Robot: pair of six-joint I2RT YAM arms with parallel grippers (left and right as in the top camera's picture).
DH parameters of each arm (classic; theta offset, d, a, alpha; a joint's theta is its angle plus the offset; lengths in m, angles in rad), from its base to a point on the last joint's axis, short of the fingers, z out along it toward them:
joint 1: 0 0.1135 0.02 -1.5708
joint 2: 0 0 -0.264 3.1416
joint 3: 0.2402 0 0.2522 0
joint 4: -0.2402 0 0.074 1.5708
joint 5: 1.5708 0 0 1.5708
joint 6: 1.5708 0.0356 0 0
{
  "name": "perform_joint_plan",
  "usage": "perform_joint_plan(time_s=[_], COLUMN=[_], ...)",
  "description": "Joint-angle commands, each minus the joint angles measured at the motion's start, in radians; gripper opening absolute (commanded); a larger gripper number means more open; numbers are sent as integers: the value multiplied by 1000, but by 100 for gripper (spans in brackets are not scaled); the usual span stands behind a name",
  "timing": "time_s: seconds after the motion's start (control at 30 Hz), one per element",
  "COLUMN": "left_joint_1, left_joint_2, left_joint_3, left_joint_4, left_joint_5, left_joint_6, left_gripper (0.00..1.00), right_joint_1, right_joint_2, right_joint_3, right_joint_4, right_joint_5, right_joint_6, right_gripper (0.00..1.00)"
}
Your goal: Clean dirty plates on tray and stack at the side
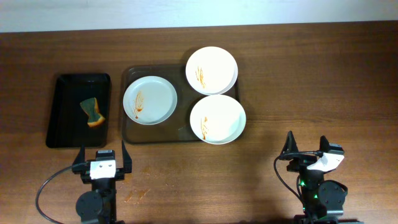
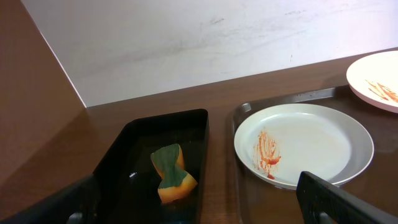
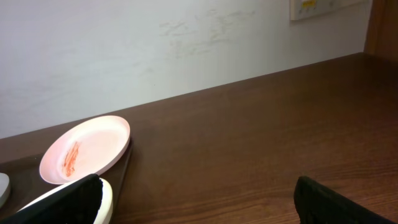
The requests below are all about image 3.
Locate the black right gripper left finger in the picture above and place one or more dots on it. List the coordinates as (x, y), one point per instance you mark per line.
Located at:
(78, 203)

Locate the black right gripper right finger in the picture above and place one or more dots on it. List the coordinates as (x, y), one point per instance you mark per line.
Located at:
(317, 204)

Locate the pink plate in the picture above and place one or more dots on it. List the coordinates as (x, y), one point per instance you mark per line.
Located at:
(91, 147)

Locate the pale grey plate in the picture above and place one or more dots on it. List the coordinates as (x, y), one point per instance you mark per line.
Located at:
(5, 188)

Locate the white wall socket panel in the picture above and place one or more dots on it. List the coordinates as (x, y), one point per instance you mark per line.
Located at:
(304, 9)

